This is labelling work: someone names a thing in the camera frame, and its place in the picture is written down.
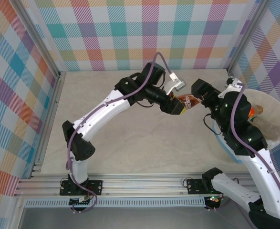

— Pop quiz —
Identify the brown label plastic bottle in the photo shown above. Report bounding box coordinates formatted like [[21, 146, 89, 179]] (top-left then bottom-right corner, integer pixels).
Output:
[[177, 94, 200, 110]]

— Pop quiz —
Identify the aluminium frame side rail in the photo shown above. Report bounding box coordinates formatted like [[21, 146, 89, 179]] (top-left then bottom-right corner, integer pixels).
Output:
[[29, 71, 68, 178]]

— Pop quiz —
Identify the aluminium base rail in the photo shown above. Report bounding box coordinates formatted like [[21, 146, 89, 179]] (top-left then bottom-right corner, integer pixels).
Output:
[[13, 173, 278, 199]]

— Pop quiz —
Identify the small electronics board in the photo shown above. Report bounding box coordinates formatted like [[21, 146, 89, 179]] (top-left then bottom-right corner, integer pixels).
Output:
[[69, 196, 91, 207], [204, 195, 224, 205]]

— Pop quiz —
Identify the grey metal panel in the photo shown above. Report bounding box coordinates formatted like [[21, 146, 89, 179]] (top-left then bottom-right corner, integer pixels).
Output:
[[18, 206, 250, 229]]

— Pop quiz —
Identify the white round bin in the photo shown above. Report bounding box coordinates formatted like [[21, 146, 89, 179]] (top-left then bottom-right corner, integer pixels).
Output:
[[211, 88, 280, 164]]

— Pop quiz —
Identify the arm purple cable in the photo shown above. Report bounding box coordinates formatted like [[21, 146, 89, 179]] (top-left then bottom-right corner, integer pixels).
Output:
[[231, 82, 280, 229], [65, 52, 176, 214]]

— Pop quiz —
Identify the aluminium frame post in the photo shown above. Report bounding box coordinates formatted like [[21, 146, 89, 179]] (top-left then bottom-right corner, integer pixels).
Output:
[[225, 0, 273, 73], [12, 0, 68, 79]]

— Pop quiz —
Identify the orange label plastic bottle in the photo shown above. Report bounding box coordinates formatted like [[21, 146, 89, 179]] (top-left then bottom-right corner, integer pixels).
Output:
[[248, 104, 264, 123]]

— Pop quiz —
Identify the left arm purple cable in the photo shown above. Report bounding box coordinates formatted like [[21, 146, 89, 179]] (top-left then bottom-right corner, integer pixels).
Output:
[[65, 52, 176, 214]]

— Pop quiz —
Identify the slotted white cable duct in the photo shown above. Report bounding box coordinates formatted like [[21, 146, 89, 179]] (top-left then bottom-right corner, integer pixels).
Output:
[[24, 199, 207, 208]]

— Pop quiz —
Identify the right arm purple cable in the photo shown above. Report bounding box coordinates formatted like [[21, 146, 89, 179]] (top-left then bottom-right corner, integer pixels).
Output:
[[231, 82, 280, 229]]

